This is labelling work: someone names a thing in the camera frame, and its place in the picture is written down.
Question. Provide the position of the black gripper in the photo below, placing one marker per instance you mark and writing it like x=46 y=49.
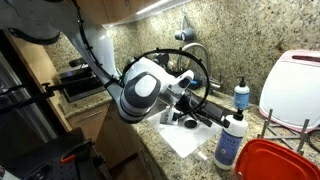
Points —
x=206 y=108

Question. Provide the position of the white bottle purple label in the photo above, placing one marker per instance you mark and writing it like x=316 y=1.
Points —
x=228 y=146

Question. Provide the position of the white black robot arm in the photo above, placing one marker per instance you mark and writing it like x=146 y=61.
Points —
x=140 y=93

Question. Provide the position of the black sink drain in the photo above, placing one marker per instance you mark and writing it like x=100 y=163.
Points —
x=190 y=124

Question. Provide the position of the stainless steel sink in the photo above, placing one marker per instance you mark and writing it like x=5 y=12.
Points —
x=183 y=141

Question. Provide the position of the white bottle blue label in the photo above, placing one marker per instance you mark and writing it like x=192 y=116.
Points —
x=241 y=96

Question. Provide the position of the white sticker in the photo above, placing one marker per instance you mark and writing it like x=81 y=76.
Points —
x=201 y=155

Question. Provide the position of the blue sponge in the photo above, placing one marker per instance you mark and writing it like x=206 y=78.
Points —
x=197 y=82

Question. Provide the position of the orange plastic container lid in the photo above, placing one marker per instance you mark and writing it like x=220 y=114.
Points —
x=276 y=163

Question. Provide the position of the chrome gooseneck faucet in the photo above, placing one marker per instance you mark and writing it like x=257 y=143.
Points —
x=195 y=44

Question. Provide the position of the white pink cutting board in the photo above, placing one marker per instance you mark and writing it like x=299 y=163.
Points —
x=293 y=90

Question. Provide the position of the metal dish rack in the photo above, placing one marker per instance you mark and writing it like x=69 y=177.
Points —
x=302 y=136

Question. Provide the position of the wooden base cabinet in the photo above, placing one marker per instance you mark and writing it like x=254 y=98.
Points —
x=100 y=133

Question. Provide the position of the long under-cabinet light strip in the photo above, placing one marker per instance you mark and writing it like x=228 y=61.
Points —
x=153 y=6

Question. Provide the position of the black toaster oven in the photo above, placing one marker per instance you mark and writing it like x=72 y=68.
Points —
x=80 y=86

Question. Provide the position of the black equipment cart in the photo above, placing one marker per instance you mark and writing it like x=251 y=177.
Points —
x=50 y=160

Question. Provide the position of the stainless steel refrigerator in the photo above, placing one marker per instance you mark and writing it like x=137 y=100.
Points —
x=30 y=130

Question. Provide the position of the grey wrist camera block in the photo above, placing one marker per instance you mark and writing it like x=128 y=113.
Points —
x=170 y=116

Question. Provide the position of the wooden wall cabinets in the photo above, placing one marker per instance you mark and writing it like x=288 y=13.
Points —
x=123 y=8

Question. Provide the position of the black stereo camera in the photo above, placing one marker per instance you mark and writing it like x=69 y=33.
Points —
x=76 y=62

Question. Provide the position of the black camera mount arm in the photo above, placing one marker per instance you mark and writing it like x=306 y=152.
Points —
x=48 y=89

